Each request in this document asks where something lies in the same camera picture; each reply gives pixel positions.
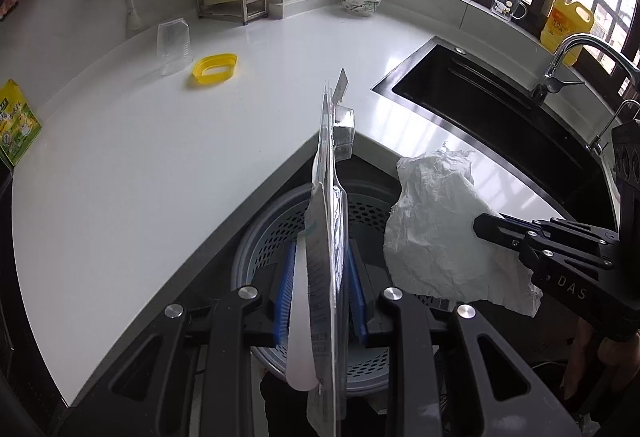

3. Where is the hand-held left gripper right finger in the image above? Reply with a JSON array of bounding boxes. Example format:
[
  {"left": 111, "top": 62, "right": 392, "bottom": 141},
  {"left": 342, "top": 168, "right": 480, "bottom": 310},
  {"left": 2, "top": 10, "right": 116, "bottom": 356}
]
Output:
[{"left": 346, "top": 241, "right": 582, "bottom": 437}]

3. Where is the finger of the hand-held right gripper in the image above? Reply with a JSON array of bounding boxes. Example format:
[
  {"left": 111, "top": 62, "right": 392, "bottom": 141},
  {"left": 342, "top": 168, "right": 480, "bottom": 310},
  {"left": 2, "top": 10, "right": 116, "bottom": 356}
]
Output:
[
  {"left": 497, "top": 213, "right": 619, "bottom": 245},
  {"left": 472, "top": 212, "right": 551, "bottom": 268}
]

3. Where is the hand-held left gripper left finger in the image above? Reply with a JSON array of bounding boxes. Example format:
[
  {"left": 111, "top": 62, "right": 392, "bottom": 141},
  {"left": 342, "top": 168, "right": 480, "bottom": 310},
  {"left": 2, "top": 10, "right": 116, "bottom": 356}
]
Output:
[{"left": 57, "top": 239, "right": 298, "bottom": 437}]

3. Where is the white paper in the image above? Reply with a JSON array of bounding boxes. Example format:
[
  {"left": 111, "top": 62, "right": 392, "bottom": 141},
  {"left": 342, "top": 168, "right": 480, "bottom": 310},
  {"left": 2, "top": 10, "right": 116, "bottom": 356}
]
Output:
[{"left": 382, "top": 142, "right": 543, "bottom": 318}]

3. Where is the grey perforated waste basket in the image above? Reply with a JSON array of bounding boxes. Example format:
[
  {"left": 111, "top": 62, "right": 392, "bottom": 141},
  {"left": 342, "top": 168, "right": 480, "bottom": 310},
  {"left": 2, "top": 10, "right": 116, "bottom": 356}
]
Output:
[{"left": 234, "top": 156, "right": 453, "bottom": 399}]

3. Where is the clear blister package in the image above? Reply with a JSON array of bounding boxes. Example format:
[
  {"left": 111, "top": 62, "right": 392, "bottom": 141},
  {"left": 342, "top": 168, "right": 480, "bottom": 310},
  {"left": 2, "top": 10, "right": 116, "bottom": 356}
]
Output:
[{"left": 287, "top": 70, "right": 358, "bottom": 437}]

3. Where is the person's right hand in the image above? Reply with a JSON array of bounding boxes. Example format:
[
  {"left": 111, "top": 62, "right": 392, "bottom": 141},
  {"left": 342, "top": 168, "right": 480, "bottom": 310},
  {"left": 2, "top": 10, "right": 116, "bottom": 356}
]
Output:
[{"left": 565, "top": 317, "right": 640, "bottom": 418}]

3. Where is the small chrome tap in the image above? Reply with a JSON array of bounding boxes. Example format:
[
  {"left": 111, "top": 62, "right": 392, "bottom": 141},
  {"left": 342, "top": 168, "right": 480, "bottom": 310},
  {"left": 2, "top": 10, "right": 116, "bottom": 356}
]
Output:
[{"left": 590, "top": 100, "right": 640, "bottom": 153}]

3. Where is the black kitchen sink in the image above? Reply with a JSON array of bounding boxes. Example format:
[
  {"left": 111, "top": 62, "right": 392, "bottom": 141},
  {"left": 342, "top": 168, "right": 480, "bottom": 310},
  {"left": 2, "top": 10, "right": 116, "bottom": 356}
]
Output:
[{"left": 371, "top": 36, "right": 621, "bottom": 230}]

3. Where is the chrome kitchen faucet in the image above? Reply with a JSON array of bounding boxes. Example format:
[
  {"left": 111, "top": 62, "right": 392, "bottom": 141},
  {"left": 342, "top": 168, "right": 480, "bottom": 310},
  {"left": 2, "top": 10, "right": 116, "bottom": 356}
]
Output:
[{"left": 531, "top": 33, "right": 640, "bottom": 105}]

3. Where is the yellow oil bottle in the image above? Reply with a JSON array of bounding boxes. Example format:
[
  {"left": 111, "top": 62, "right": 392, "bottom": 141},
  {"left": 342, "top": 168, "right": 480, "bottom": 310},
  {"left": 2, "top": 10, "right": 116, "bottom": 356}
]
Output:
[{"left": 540, "top": 0, "right": 596, "bottom": 66}]

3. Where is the glass mug with print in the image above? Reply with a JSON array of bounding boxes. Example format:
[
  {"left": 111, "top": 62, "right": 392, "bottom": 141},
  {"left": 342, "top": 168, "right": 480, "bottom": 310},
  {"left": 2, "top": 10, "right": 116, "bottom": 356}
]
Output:
[{"left": 492, "top": 0, "right": 528, "bottom": 20}]

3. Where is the white patterned bowl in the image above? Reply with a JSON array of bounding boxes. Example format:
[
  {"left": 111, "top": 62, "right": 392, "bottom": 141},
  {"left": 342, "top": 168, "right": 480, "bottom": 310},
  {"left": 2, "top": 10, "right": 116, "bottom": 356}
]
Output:
[{"left": 340, "top": 0, "right": 382, "bottom": 17}]

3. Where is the clear plastic cup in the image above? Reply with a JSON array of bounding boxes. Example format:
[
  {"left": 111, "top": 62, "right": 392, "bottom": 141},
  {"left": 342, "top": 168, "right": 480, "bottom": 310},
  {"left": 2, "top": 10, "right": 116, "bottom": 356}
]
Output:
[{"left": 156, "top": 17, "right": 194, "bottom": 76}]

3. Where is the yellow green seasoning pouch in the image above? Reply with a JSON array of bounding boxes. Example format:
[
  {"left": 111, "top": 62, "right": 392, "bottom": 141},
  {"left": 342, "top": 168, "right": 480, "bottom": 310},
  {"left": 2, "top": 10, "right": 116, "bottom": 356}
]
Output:
[{"left": 0, "top": 78, "right": 42, "bottom": 168}]

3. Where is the yellow plastic ring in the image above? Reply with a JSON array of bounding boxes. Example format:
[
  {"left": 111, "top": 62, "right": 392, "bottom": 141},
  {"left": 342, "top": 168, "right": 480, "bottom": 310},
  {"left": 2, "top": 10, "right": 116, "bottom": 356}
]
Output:
[{"left": 191, "top": 52, "right": 238, "bottom": 85}]

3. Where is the blue handled bottle brush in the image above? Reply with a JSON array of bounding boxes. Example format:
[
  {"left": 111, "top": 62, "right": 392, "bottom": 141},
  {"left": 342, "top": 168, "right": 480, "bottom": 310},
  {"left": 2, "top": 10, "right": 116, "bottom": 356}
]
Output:
[{"left": 118, "top": 0, "right": 143, "bottom": 32}]

